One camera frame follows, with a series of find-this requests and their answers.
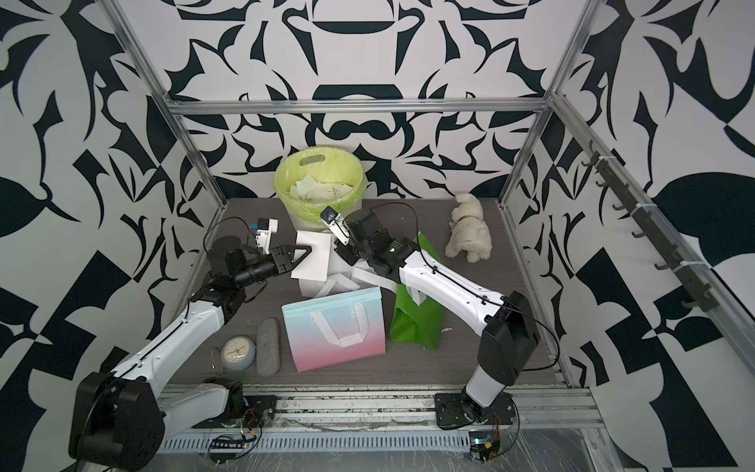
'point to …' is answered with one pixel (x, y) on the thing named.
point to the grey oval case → (267, 347)
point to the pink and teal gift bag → (335, 329)
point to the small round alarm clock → (238, 353)
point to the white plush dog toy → (469, 232)
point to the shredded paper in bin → (310, 190)
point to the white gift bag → (320, 270)
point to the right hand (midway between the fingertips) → (341, 229)
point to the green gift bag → (413, 322)
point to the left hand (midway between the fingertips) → (308, 245)
